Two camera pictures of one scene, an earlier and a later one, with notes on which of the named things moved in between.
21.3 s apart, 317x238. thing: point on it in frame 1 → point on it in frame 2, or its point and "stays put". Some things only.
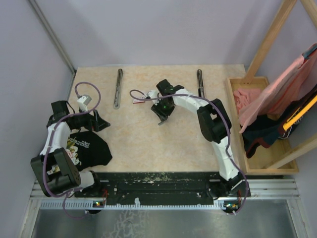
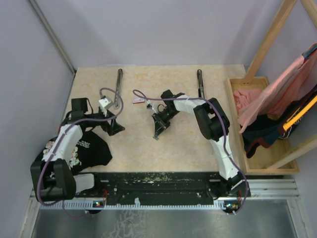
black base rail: (156, 188) stays put
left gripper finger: (98, 123) → (115, 127)
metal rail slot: (201, 90) stays put
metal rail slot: (117, 94) stays put
